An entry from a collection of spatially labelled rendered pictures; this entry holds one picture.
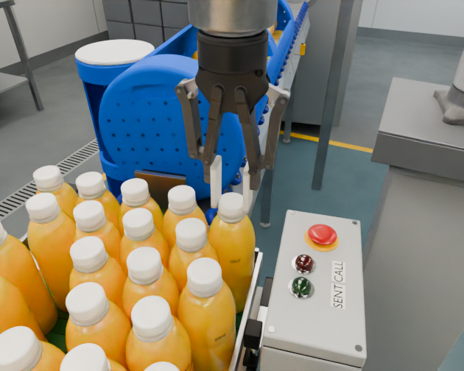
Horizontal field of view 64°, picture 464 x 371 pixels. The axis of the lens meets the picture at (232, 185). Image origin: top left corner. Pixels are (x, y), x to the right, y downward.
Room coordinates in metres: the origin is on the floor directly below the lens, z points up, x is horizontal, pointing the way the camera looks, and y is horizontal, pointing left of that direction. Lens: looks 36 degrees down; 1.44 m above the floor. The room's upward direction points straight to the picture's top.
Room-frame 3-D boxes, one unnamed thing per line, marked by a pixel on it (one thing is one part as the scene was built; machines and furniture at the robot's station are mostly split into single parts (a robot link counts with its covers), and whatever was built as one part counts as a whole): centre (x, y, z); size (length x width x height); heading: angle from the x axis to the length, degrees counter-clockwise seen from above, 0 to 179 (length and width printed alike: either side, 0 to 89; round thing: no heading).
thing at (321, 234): (0.34, -0.11, 1.11); 0.04 x 0.04 x 0.01
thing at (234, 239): (0.40, 0.00, 1.00); 0.07 x 0.07 x 0.19
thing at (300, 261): (0.30, -0.09, 1.11); 0.02 x 0.02 x 0.01
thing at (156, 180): (0.56, 0.13, 0.99); 0.10 x 0.02 x 0.12; 76
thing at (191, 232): (0.35, 0.05, 1.10); 0.04 x 0.04 x 0.02
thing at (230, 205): (0.40, 0.00, 1.10); 0.04 x 0.04 x 0.02
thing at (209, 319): (0.28, 0.03, 1.00); 0.07 x 0.07 x 0.19
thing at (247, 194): (0.40, -0.02, 1.14); 0.03 x 0.01 x 0.07; 166
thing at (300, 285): (0.26, -0.08, 1.11); 0.02 x 0.02 x 0.01
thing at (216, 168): (0.41, 0.02, 1.14); 0.03 x 0.01 x 0.07; 166
